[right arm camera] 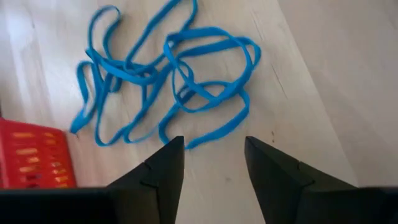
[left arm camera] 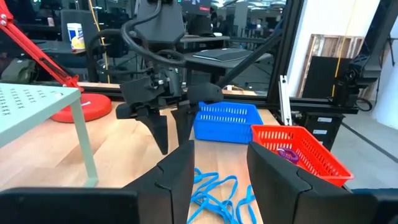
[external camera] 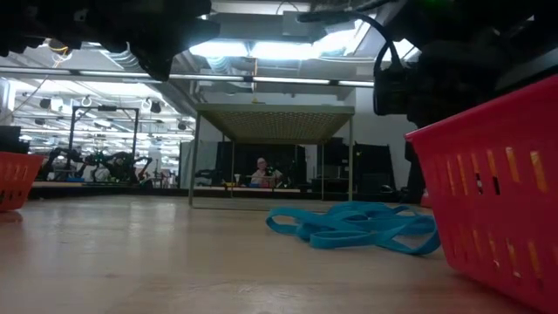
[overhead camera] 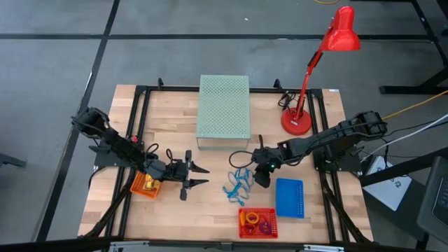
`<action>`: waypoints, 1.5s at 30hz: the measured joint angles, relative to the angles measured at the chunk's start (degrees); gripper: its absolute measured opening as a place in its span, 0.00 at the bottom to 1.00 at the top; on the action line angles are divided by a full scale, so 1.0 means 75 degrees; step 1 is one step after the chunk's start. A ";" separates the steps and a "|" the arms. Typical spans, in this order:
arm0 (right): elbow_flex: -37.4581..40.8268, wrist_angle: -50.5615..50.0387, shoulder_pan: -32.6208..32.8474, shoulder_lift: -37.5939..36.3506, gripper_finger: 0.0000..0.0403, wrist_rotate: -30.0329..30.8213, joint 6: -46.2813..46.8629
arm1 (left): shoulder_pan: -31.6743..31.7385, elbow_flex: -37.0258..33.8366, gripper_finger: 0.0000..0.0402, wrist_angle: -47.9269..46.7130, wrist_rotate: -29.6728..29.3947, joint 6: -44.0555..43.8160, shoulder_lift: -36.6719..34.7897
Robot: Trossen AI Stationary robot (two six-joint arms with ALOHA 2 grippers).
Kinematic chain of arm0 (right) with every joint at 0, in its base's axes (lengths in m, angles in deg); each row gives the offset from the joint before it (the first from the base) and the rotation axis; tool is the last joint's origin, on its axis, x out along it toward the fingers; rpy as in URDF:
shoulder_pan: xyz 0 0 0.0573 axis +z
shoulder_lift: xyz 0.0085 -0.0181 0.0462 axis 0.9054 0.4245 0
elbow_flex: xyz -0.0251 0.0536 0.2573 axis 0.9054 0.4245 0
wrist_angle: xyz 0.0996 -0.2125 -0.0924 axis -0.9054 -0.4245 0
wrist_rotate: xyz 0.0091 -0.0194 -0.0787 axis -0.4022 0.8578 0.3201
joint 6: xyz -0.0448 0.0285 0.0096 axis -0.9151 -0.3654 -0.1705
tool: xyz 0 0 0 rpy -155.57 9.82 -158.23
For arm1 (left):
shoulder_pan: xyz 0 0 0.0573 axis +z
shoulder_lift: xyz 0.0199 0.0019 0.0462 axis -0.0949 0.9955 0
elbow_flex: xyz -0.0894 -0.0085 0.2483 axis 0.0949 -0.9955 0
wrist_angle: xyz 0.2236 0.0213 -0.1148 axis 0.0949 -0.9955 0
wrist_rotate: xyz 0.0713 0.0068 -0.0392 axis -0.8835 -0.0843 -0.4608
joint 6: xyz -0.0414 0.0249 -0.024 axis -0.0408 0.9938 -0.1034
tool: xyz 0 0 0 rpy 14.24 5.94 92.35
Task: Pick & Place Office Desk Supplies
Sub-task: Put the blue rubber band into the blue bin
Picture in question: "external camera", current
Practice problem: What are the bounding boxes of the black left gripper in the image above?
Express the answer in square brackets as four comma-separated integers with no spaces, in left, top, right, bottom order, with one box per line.
[99,0,221,82]

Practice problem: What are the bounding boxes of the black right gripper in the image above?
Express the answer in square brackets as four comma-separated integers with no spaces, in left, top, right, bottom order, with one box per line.
[407,38,502,127]

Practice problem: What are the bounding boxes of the red plastic basket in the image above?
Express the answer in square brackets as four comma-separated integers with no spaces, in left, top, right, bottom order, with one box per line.
[404,74,558,314]

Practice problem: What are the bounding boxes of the green perforated metal shelf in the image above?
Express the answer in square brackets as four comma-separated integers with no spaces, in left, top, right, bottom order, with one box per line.
[187,103,356,209]

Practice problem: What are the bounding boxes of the blue rubber band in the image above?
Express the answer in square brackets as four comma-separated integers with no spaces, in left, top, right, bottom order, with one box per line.
[310,229,441,256]
[265,207,332,236]
[348,213,437,236]
[326,201,411,219]

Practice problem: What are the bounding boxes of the orange plastic basket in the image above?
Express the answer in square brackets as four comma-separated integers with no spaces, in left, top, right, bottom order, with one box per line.
[0,151,46,214]

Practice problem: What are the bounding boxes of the black cabinet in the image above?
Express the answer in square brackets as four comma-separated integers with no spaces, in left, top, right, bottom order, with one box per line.
[316,138,396,193]

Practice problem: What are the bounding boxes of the ceiling light strip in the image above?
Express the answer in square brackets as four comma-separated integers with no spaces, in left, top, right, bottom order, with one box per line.
[0,67,376,88]

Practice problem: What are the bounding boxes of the grey curtain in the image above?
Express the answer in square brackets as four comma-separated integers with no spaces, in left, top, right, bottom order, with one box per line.
[179,139,195,189]

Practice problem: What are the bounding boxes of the background black robot arms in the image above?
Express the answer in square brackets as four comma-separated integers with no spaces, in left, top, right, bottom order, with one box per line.
[37,147,153,184]

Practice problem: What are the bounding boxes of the person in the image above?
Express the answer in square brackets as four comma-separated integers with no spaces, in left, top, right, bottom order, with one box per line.
[250,156,284,188]

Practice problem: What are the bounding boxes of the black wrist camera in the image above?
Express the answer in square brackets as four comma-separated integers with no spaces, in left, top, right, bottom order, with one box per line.
[373,65,415,117]

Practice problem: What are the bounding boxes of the black overhead camera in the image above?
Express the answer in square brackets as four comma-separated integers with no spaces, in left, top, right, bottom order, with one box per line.
[46,38,73,56]

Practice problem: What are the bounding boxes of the black stand frame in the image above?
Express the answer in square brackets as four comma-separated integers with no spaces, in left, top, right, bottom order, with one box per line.
[67,104,140,175]

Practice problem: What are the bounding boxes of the black metal table frame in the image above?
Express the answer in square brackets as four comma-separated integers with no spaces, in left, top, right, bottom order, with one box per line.
[28,186,422,202]

